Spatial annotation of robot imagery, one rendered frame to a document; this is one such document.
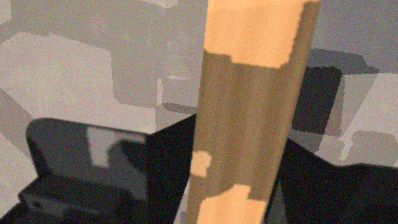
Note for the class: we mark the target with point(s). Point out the tan wooden board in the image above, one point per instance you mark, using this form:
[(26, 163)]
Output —
[(254, 60)]

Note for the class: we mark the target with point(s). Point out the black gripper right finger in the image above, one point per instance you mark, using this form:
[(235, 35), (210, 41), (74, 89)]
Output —
[(310, 190)]

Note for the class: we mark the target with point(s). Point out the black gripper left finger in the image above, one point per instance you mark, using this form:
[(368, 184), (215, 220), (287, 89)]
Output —
[(154, 168)]

